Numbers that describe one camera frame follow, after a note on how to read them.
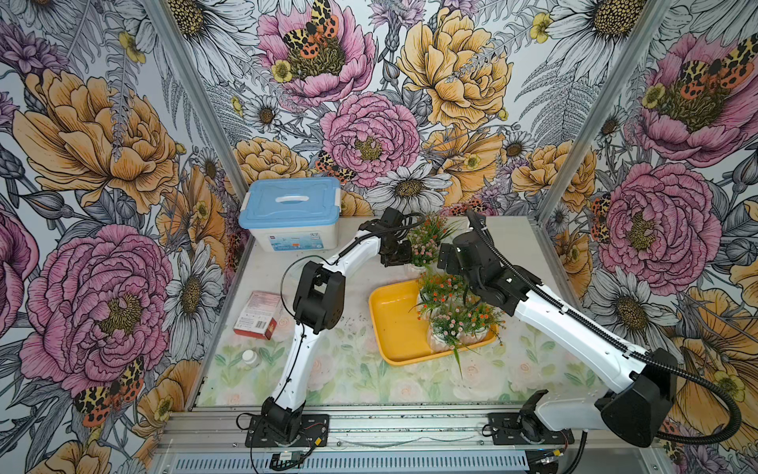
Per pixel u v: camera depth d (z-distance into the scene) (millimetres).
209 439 741
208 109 893
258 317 894
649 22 730
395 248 889
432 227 1018
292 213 999
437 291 814
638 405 386
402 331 907
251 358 815
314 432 734
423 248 917
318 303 607
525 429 662
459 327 759
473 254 559
